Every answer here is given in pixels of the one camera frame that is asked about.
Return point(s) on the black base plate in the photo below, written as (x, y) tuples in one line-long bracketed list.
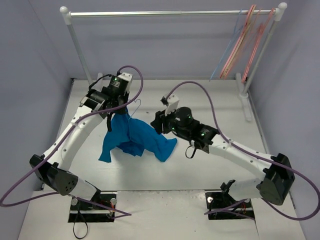
[(221, 206), (81, 212)]

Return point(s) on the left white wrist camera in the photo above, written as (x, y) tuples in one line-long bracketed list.
[(126, 77)]

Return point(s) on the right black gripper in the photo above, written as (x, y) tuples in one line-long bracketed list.
[(159, 121)]

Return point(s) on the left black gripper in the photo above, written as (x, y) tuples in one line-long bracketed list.
[(119, 101)]

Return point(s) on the pink hanger right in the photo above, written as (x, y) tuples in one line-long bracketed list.
[(258, 36)]

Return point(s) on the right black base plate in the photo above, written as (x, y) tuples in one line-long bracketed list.
[(221, 206)]

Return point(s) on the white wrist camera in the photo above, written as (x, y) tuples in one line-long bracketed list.
[(126, 77), (171, 102)]

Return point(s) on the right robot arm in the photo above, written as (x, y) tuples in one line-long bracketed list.
[(272, 180)]

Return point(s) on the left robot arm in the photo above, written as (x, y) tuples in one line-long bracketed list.
[(53, 166)]

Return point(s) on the blue t shirt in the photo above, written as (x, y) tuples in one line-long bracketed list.
[(133, 136)]

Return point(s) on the light blue wire hanger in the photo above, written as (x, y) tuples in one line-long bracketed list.
[(134, 106)]

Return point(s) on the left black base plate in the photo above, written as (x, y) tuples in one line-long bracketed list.
[(81, 212)]

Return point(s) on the pink hanger bundle left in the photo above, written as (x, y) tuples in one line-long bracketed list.
[(237, 42)]

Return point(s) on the white metal clothes rack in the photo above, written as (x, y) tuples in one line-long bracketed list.
[(243, 88)]

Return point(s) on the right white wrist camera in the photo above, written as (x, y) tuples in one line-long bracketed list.
[(171, 102)]

